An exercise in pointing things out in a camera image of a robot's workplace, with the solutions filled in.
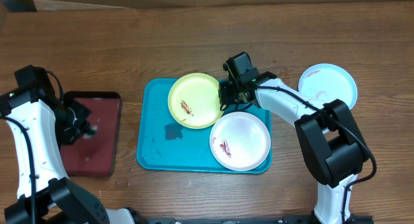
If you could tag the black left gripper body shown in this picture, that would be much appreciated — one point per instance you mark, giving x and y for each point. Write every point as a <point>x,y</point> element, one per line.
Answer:
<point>71,119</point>

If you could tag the white plate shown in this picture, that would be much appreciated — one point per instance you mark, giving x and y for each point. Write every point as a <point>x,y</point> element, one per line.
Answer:
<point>240,141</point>

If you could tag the yellow-green plate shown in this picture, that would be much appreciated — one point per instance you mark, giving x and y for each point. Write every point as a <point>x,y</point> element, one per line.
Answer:
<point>193,101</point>

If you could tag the light blue plate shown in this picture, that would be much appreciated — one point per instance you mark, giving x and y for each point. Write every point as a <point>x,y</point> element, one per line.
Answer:
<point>327,82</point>

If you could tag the dark red water tray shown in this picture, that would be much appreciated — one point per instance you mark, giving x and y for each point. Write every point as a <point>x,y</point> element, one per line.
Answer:
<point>95,157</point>

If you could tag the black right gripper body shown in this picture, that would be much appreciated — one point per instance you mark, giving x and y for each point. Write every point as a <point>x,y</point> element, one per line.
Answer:
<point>233,93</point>

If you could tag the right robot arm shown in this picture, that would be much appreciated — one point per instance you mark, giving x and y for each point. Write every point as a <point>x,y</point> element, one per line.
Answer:
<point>331,143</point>

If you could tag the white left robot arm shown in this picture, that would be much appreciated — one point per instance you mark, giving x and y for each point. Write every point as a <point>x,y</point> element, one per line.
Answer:
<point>45,193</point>

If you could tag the teal plastic serving tray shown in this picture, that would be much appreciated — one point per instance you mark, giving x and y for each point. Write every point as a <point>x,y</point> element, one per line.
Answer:
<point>164,144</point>

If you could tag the green and yellow sponge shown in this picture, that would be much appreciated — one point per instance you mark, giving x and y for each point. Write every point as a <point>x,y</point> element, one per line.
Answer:
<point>90,132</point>

